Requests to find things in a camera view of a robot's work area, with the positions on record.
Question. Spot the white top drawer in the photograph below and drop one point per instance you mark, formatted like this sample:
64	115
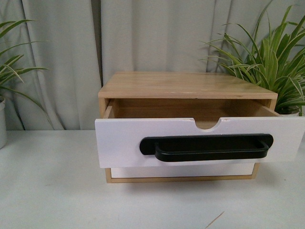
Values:
127	122

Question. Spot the white drawer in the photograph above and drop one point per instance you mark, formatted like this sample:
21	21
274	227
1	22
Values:
184	171
127	122

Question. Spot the wooden drawer cabinet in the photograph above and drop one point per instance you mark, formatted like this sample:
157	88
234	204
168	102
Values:
158	85

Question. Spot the white bottom drawer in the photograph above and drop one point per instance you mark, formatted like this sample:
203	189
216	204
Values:
184	171

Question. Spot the grey curtain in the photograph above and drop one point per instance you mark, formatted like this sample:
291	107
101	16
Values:
82	43

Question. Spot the green plant on right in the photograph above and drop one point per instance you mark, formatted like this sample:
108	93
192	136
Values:
276	62

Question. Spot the green plant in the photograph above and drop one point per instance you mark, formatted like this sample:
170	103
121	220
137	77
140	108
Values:
276	62
9	72

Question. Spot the white pot on right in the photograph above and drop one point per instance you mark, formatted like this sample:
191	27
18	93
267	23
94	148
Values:
291	113

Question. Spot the white pot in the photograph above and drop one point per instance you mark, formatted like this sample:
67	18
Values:
291	113
3	131

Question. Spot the white pot on left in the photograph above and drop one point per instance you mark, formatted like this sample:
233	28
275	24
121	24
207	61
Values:
3	131

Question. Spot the green plant on left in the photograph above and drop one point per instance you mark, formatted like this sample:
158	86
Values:
9	72

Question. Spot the black drawer handle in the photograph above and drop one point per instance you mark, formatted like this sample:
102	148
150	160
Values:
207	147

